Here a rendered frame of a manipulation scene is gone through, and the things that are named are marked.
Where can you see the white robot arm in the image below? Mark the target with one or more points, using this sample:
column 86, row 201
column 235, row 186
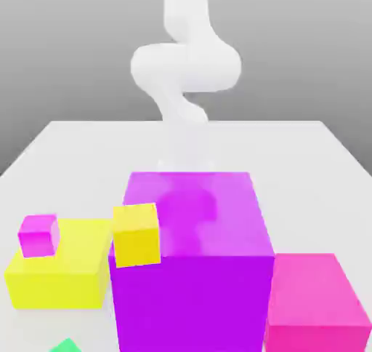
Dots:
column 186, row 67

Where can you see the small yellow cube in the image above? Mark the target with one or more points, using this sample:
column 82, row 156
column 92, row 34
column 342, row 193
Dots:
column 136, row 241

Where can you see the small magenta cube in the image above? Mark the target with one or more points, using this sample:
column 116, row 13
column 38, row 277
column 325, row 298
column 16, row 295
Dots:
column 37, row 238

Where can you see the small green cube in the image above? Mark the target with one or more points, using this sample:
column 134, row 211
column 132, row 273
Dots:
column 66, row 346

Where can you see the large purple box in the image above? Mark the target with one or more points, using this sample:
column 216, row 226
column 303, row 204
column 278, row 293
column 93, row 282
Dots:
column 197, row 293

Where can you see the large yellow box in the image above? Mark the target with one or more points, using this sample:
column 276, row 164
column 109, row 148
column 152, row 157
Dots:
column 72, row 279

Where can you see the large pink box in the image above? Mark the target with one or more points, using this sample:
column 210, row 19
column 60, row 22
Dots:
column 314, row 299

